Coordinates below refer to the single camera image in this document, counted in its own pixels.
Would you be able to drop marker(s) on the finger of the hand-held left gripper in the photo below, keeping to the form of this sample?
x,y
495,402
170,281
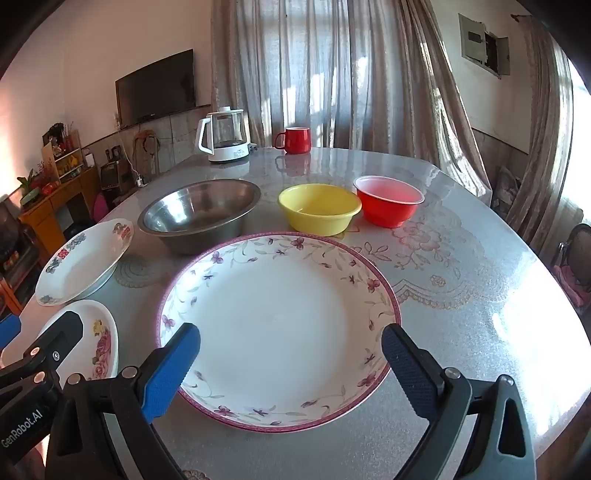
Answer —
x,y
9,330
60,334

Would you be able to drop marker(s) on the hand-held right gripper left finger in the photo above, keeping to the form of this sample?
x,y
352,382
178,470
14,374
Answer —
x,y
168,374

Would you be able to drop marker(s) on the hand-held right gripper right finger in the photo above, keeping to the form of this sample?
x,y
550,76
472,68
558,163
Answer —
x,y
406,369

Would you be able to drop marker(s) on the small pink rose plate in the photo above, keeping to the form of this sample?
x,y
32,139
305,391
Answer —
x,y
101,341

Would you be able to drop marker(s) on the white plate blue red flowers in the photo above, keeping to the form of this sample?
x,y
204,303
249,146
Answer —
x,y
78,272

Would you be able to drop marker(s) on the large purple floral rimmed plate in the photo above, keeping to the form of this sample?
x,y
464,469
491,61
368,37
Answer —
x,y
277,323

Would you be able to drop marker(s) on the red plastic bowl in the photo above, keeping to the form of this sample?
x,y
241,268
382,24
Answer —
x,y
388,210

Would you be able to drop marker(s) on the stainless steel bowl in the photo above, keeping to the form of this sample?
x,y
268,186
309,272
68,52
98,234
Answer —
x,y
198,207

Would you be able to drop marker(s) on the yellow plastic bowl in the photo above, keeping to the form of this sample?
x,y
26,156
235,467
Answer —
x,y
318,207

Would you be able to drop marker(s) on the black wooden armchair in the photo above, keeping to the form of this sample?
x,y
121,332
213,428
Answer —
x,y
14,258

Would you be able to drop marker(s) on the orange wooden cabinet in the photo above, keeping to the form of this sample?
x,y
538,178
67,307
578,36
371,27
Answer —
x,y
41,217

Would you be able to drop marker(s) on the red green table ornaments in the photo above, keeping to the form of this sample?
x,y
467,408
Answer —
x,y
39,187

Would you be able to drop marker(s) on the white power strip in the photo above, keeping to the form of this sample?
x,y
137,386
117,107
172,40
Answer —
x,y
140,181

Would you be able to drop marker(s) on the small wooden shelf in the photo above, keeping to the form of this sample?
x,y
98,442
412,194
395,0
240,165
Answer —
x,y
64,157

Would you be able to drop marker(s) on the small white box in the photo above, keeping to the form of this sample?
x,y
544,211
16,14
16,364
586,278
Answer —
x,y
89,158

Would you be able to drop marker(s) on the pink cloth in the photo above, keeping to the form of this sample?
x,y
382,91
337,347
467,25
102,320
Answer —
x,y
572,281

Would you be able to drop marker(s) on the white glass kettle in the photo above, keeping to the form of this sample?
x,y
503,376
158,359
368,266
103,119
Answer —
x,y
226,147

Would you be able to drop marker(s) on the red mug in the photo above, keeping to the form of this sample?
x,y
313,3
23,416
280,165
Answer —
x,y
295,141

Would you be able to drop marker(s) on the black television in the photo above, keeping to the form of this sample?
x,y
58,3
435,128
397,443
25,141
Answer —
x,y
157,92

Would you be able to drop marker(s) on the narrow grey curtain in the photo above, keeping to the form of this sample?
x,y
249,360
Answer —
x,y
540,138

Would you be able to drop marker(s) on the wide sheer grey curtain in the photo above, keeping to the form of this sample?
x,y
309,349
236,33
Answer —
x,y
323,69

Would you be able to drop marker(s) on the wall electrical panel box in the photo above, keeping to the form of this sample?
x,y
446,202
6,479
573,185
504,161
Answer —
x,y
471,41

